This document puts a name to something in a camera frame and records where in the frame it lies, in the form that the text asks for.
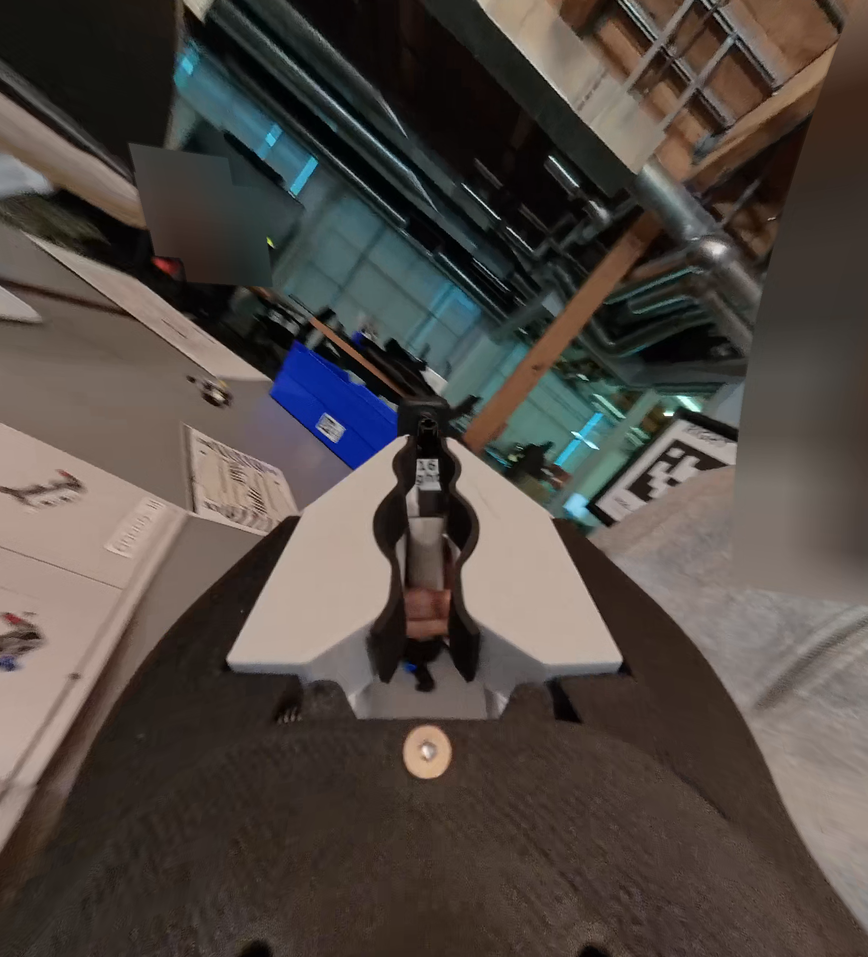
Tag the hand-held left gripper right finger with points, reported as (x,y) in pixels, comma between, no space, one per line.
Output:
(538,598)

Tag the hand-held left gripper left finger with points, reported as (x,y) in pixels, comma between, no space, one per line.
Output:
(314,598)

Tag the small black yellow lego assembly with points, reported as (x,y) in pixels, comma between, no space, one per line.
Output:
(213,392)

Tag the lego instruction booklet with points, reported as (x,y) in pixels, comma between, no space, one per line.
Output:
(45,538)

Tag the person's right hand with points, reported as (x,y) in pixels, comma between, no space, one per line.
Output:
(428,613)

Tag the zebra striped sticker sheet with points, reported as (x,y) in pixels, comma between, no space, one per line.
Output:
(240,478)

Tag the framed marker sign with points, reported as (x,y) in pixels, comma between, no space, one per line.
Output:
(673,471)

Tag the blue plastic bin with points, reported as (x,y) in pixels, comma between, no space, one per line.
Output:
(314,389)

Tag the grey sweatshirt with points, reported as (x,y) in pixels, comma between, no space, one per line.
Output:
(815,748)

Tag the white paper sheet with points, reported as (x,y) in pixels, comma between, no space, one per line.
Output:
(157,314)

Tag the orange cone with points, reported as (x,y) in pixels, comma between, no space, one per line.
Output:
(167,267)

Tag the wooden post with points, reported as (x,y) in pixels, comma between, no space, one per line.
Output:
(553,336)

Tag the metal ventilation duct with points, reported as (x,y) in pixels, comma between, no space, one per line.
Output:
(703,254)

